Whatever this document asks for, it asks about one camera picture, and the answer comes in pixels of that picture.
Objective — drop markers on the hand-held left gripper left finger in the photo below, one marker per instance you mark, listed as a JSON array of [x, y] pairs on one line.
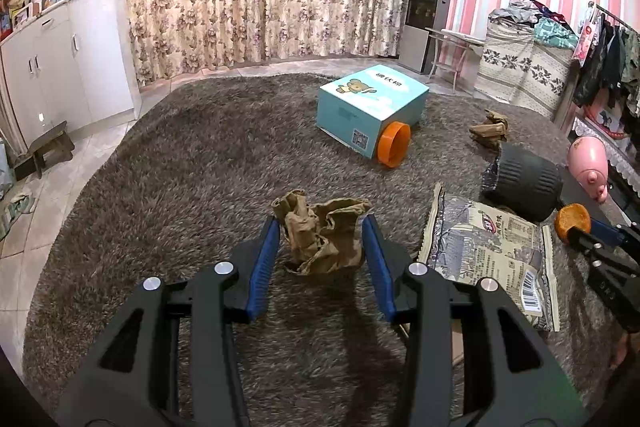
[[262, 267]]

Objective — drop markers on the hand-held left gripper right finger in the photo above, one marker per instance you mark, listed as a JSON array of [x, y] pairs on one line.
[[380, 267]]

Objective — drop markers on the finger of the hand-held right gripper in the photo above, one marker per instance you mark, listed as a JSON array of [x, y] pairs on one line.
[[585, 244], [612, 234]]

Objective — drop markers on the brown paper bag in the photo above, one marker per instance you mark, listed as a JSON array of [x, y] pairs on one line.
[[325, 237]]

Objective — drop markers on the person's right hand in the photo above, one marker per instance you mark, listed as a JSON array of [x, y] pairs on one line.
[[620, 349]]

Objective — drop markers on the black flat pad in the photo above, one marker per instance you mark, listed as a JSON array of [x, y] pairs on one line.
[[575, 192]]

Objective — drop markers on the pink piggy bank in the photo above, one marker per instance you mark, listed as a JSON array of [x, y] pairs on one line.
[[587, 162]]

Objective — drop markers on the dark green cup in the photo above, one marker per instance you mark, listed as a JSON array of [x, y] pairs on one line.
[[525, 182]]

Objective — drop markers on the clear food packet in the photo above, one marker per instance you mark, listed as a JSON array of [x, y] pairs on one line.
[[485, 247]]

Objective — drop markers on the pink toy on stand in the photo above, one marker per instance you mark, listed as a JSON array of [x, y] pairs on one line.
[[607, 119]]

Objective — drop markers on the grey shaggy rug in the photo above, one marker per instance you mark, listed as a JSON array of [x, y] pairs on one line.
[[175, 182]]

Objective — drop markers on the orange plastic lid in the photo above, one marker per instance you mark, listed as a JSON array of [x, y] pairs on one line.
[[395, 144]]

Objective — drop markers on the teal cardboard box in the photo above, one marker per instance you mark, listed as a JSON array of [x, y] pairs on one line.
[[365, 107]]

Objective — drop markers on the row of hanging clothes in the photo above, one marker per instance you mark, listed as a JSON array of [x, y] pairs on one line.
[[615, 62]]

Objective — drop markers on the pink hanging bag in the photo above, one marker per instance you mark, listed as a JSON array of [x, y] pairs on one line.
[[586, 39]]

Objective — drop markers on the metal clothes rack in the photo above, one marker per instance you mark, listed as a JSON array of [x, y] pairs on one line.
[[607, 14]]

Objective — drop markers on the pile of clothes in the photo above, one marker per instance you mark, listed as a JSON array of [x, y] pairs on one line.
[[530, 17]]

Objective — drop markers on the grey water dispenser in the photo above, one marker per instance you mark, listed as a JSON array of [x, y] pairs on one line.
[[420, 37]]

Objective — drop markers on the small metal side table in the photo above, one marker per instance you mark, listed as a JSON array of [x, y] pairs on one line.
[[457, 39]]

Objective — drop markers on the dark wooden stool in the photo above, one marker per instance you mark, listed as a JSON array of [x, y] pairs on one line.
[[47, 147]]

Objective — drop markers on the green patterned floor cloth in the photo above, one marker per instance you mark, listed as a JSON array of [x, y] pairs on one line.
[[15, 212]]

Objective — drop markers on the white cabinet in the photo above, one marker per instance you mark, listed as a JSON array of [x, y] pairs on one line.
[[65, 67]]

